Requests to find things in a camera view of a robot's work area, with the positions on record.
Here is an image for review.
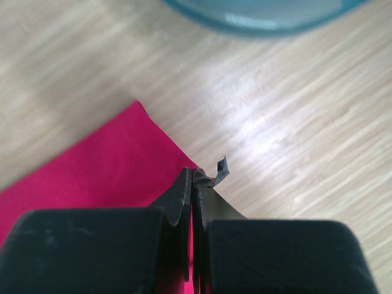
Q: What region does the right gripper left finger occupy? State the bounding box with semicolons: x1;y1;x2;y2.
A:
1;168;192;293

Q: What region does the magenta t-shirt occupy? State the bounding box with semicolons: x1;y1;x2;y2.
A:
0;100;212;294

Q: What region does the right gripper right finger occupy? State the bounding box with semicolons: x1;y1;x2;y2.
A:
192;159;378;293

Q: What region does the teal plastic laundry basket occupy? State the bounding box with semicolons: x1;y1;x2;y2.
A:
163;0;368;38

